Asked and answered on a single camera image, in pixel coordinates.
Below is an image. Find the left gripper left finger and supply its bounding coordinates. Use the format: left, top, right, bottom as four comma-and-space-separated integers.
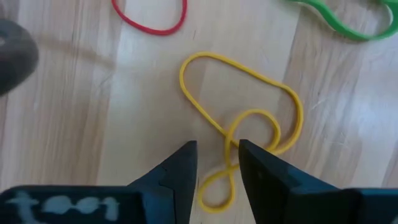
0, 140, 198, 224

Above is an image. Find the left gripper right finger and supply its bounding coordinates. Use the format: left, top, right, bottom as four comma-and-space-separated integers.
238, 139, 398, 224

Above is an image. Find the yellow rubber band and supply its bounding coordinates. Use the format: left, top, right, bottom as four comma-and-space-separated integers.
178, 51, 305, 215

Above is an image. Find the red rubber band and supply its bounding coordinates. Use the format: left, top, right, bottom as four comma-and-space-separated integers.
111, 0, 188, 36

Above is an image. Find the green rubber band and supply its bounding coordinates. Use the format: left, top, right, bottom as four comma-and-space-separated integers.
285, 0, 398, 42

